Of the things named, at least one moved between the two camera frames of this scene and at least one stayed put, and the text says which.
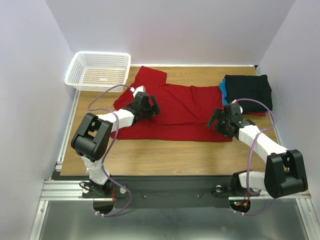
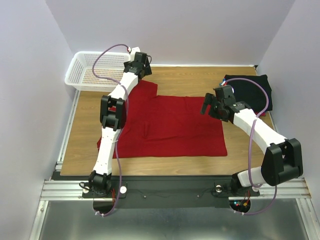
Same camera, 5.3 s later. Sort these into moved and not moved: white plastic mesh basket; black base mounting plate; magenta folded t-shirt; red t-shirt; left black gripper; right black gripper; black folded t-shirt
Moved: right black gripper; left black gripper; red t-shirt
Not moved: black folded t-shirt; magenta folded t-shirt; white plastic mesh basket; black base mounting plate
